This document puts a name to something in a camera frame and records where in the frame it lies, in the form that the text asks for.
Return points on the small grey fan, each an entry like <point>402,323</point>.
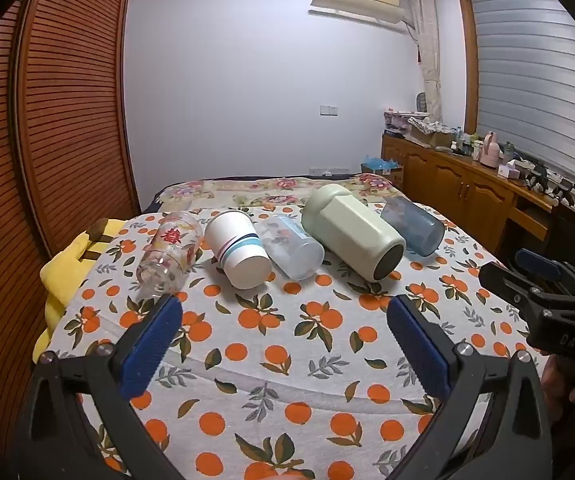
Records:
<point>421,102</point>

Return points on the person's right hand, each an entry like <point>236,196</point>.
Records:
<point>552,385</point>

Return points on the beige tied curtain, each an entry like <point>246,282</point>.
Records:
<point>427,50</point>

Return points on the pink tissue box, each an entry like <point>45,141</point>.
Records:
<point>509,171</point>

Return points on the clear glass cup red print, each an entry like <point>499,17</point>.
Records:
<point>170,250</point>

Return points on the pink kettle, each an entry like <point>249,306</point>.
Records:
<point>490,152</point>

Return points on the orange fruit print blanket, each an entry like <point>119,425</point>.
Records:
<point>287,320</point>

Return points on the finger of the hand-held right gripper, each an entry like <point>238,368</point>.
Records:
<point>537,261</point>
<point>502,280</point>

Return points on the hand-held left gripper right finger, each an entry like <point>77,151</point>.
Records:
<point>420,347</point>

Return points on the floral bed sheet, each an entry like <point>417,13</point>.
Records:
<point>247,187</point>

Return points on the grey window blind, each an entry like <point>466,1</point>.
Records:
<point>532,85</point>

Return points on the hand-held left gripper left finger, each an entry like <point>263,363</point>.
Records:
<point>150,347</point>

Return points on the pink storage box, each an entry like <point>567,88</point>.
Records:
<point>396,122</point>

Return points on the wooden side cabinet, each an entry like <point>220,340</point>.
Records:
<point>447,175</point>

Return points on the yellow plush toy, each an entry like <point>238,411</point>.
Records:
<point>62,270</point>

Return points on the white wall outlet strip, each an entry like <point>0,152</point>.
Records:
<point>327,171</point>

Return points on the cardboard box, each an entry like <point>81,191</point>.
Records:
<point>432,135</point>

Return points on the white striped paper cup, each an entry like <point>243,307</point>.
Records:
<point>235,247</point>

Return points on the white light switch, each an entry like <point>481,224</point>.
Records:
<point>328,109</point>

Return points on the wooden louvred wardrobe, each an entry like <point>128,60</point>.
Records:
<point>67,110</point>

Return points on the pale green thermos cup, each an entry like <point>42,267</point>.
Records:
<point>352,232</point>

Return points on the blue tinted glass cup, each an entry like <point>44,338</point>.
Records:
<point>412,230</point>

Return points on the clear floral plastic cup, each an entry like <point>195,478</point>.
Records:
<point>292,255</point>

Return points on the blue plastic bag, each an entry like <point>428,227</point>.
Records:
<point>380,166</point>

